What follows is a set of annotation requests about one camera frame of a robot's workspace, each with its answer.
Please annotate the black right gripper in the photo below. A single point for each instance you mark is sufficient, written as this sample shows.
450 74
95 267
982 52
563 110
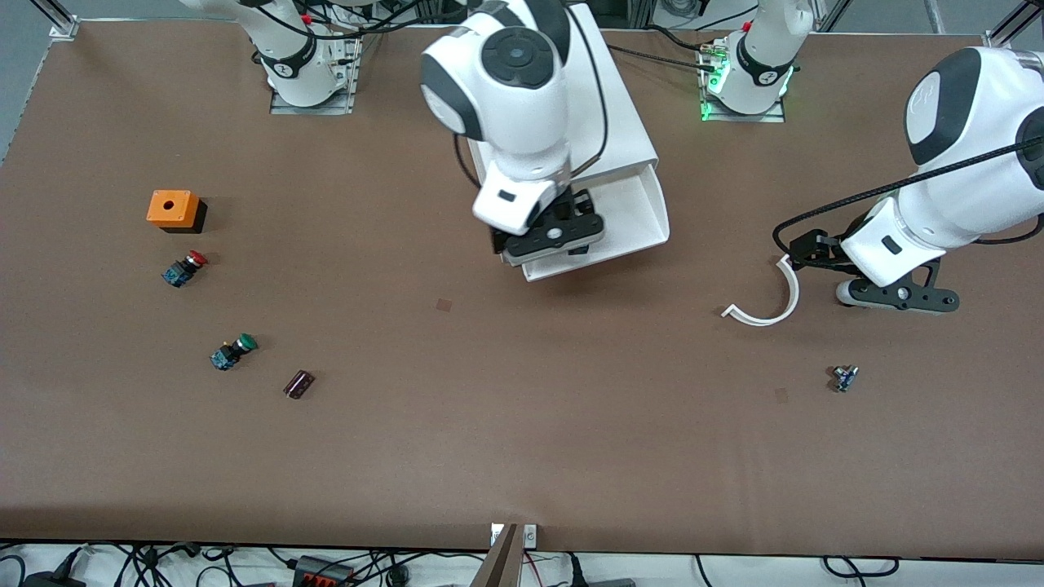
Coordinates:
562 207

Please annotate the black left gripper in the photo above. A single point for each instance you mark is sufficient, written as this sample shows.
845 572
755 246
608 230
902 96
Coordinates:
822 250

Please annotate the white plastic drawer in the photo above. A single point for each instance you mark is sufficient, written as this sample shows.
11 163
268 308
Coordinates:
636 220

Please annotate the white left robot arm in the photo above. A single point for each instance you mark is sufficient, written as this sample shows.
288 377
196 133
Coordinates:
979 122

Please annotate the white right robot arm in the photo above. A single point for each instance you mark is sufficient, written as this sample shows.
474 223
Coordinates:
506 106

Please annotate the white drawer cabinet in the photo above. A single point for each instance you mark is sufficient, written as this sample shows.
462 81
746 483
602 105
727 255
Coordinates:
628 122

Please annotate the green push button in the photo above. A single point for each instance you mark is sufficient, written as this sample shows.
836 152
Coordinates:
232 352

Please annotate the red push button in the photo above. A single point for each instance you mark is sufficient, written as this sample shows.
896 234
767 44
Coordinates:
183 269

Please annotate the white curved plastic strip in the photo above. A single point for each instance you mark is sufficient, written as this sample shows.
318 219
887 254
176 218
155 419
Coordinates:
793 297

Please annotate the small blue silver component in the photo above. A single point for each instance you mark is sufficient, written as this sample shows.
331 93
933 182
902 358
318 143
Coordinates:
845 378

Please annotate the dark maroon capacitor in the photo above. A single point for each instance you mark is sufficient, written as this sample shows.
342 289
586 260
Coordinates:
298 384

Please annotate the black power plug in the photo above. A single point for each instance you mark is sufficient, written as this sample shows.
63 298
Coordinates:
573 571

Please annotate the orange box with hole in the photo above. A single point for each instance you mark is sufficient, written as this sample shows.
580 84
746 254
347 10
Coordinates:
170 208

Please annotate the black orange power strip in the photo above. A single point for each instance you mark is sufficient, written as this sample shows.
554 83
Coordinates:
322 575

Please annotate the small white bracket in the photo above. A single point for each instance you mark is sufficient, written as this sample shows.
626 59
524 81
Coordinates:
530 535
496 534

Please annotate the aluminium corner bracket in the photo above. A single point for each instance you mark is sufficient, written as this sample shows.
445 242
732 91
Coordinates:
64 24
1011 28

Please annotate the wooden post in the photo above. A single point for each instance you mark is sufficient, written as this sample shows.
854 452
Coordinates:
502 562

